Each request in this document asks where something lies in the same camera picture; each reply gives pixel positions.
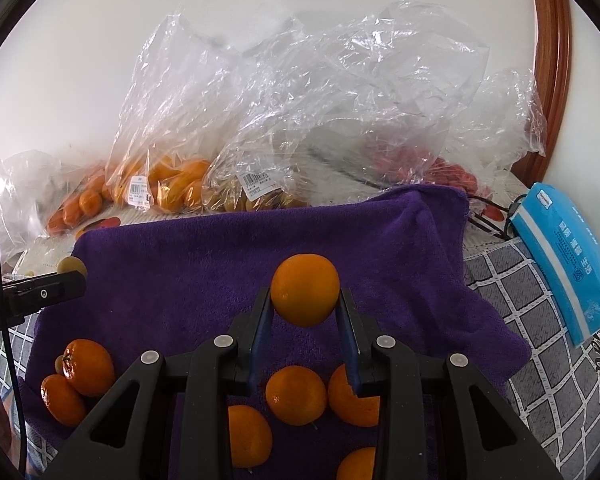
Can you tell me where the purple towel covered tray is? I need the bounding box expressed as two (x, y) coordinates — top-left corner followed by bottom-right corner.
(24, 184), (532, 480)

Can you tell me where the thin black wire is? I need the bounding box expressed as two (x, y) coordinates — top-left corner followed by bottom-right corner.
(467, 195), (523, 241)

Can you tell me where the clear bag of oranges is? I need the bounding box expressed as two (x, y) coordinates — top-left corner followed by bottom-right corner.
(105, 12), (241, 213)

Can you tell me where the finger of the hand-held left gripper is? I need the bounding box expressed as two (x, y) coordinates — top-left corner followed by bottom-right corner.
(7, 270), (87, 317)

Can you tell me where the clear bag of small tangerines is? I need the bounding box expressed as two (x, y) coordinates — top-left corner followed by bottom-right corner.
(0, 150), (113, 241)

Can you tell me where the blue tissue pack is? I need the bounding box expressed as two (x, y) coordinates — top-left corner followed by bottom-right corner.
(510, 182), (600, 347)

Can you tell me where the grey checked star blanket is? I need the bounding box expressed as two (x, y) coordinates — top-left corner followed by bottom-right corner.
(0, 240), (600, 480)

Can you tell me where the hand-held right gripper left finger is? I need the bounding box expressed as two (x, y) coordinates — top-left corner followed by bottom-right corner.
(40, 287), (276, 480)

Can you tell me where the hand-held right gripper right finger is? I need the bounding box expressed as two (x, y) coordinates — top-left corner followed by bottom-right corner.
(336, 287), (563, 480)

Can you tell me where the large clear plastic bag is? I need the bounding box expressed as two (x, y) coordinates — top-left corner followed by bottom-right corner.
(230, 2), (491, 196)

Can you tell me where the brown wooden door frame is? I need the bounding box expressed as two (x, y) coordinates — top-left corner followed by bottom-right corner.
(510, 0), (573, 178)

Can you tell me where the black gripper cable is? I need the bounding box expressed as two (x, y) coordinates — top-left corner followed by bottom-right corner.
(0, 192), (30, 478)

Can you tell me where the orange with black mark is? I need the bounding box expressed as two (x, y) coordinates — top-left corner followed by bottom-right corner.
(62, 339), (117, 397)

